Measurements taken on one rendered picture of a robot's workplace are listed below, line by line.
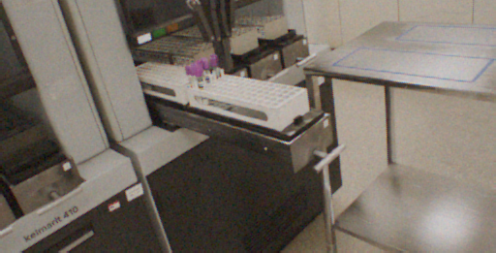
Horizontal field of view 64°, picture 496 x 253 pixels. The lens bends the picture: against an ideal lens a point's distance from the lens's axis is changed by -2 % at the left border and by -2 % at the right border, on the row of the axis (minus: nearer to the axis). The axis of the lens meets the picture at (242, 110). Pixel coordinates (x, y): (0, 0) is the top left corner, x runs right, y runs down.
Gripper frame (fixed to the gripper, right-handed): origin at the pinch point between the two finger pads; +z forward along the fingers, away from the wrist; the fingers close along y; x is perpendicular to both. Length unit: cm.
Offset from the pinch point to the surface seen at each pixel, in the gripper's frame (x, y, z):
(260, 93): -10.0, -0.6, 7.8
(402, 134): 24, 132, 94
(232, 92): -2.8, -1.9, 8.2
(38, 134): 25.6, -36.5, 8.3
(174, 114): 16.3, -6.7, 15.4
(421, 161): 4, 111, 94
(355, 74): -17.2, 24.7, 12.2
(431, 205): -25, 50, 66
